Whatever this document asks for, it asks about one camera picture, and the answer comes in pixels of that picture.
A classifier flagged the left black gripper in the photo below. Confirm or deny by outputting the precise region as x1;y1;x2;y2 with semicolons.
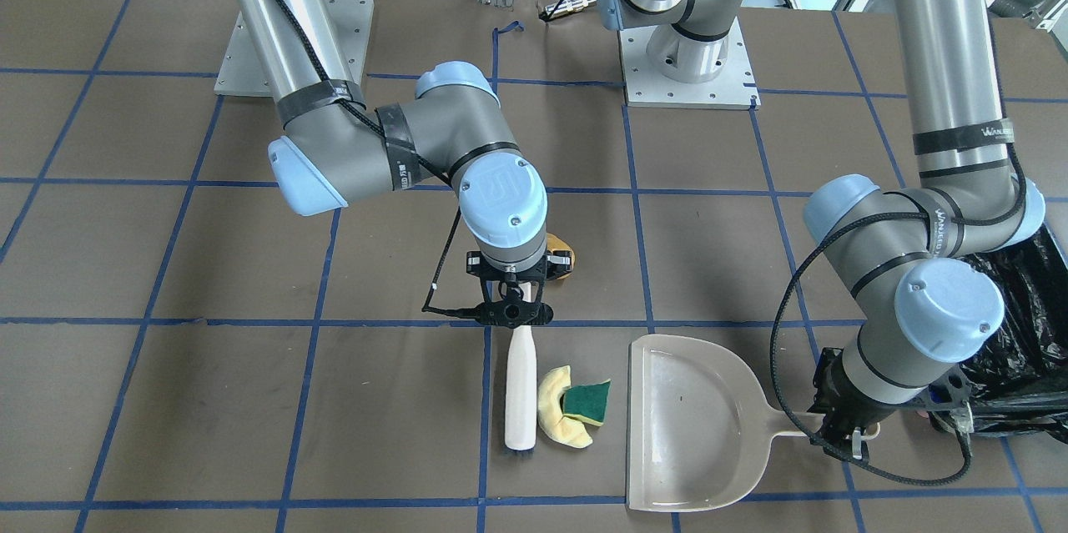
814;347;973;460

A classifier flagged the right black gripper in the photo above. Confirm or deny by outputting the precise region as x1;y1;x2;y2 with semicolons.
464;251;557;329

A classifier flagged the beige hand brush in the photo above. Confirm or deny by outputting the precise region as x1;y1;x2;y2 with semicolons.
503;324;537;453

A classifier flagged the beige plastic dustpan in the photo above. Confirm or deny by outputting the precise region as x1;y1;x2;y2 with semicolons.
626;330;842;513

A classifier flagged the green yellow sponge piece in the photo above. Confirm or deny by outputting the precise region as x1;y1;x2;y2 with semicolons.
560;380;612;427

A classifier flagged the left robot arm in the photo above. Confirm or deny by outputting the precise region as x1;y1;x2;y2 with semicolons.
804;0;1045;465

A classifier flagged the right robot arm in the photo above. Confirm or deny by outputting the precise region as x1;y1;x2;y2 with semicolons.
238;0;572;329

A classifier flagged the bin with black bag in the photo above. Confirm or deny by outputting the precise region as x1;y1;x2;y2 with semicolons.
959;225;1067;443

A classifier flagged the yellow potato toy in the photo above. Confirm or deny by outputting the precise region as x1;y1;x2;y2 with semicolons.
547;233;575;281

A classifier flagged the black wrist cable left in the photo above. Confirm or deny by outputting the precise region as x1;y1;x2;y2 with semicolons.
768;141;1031;488

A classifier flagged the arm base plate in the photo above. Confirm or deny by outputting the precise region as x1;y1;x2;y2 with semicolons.
618;21;761;110
214;0;375;99

